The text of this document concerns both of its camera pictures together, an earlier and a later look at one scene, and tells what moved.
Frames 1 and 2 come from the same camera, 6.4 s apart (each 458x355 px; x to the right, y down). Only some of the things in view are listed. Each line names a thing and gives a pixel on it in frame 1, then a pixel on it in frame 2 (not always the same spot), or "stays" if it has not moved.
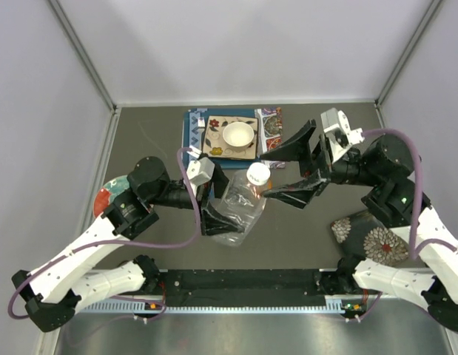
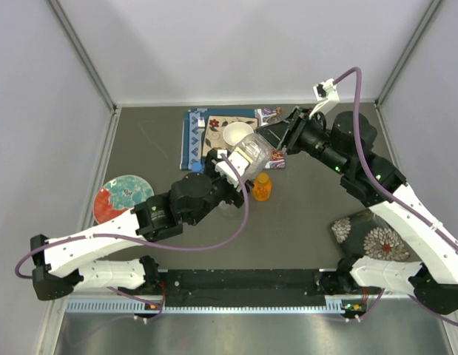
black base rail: [251, 284] stays
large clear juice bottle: [243, 203] to [260, 151]
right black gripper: [318, 167] to [275, 133]
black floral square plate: [361, 237] stays
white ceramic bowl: [238, 134] stays
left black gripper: [211, 224] to [234, 197]
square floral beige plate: [214, 146] stays
